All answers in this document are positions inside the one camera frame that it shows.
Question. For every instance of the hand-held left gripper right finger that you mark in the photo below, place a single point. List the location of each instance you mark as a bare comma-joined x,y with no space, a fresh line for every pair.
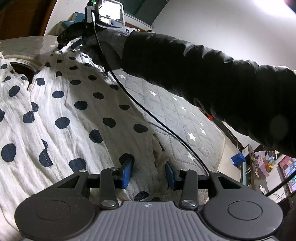
170,176

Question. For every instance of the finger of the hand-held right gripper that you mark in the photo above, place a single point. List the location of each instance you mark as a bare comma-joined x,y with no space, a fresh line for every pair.
75,44
69,34

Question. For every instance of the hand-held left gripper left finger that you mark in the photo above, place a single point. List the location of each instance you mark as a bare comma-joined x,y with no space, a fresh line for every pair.
127,172

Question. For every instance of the white polka dot pants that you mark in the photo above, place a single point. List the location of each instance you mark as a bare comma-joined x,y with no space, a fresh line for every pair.
69,104

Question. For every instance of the person's right forearm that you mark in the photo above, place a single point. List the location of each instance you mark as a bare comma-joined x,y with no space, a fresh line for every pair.
208,76

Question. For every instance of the person's right hand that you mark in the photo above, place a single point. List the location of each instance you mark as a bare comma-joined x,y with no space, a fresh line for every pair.
104,48

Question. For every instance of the grey star quilted table cover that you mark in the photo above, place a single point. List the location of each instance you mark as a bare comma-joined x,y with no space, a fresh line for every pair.
180,120

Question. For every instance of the black round induction cooker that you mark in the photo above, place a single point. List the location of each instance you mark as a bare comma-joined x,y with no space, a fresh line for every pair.
20,71

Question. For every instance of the blue plastic container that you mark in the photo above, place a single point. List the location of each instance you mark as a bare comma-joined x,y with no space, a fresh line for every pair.
238,159

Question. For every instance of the cluttered side desk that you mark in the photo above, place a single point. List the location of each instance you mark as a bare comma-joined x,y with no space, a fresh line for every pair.
256,169

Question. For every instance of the television screen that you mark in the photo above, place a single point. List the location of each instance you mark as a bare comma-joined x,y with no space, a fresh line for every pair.
289,169

